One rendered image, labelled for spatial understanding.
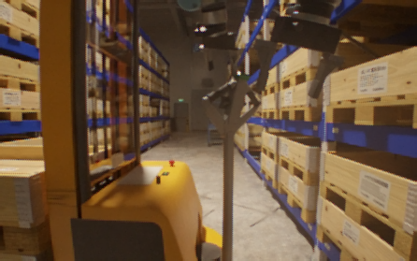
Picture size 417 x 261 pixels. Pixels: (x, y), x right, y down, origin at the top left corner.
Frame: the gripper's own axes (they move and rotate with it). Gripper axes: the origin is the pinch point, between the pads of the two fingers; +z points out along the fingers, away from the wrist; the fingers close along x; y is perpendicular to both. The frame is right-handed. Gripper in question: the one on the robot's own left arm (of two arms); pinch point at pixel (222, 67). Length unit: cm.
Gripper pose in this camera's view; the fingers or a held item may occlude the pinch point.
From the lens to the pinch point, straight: 89.5
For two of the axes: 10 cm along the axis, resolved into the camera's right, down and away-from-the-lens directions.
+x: -7.0, -3.2, 6.4
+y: 7.0, -5.1, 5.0
